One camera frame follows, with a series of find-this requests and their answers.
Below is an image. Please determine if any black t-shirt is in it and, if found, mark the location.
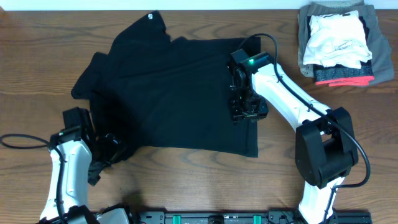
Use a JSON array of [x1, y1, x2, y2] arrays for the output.
[[71, 11, 261, 185]]

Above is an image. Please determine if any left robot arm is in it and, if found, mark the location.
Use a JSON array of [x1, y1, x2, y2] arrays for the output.
[[39, 126, 132, 224]]

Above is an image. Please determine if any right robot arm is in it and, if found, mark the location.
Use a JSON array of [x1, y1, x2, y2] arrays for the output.
[[228, 49, 358, 223]]

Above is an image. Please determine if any white folded garment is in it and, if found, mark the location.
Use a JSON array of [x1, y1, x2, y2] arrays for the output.
[[303, 11, 373, 69]]

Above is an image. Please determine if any grey folded garment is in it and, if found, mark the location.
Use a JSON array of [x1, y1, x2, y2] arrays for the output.
[[298, 1, 394, 86]]

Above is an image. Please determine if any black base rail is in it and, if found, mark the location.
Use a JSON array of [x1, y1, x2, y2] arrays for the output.
[[96, 203, 373, 224]]

